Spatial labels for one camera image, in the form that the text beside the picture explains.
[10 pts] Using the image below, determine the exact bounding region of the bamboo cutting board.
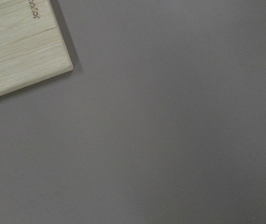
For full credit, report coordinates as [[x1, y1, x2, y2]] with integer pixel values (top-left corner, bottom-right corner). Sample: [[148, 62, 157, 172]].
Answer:
[[0, 0, 73, 96]]

